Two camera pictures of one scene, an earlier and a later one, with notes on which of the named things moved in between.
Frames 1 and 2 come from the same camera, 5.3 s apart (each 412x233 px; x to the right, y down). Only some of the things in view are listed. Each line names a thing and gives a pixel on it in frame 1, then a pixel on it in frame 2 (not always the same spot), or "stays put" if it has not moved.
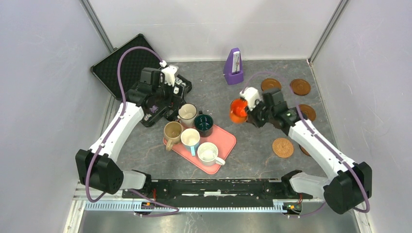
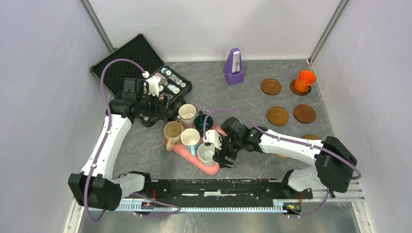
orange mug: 238,114 to 305,77
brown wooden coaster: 300,87 stays put
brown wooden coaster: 271,85 stays put
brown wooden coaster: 309,111 stays put
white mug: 207,153 stays put
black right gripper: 252,118 to 220,158
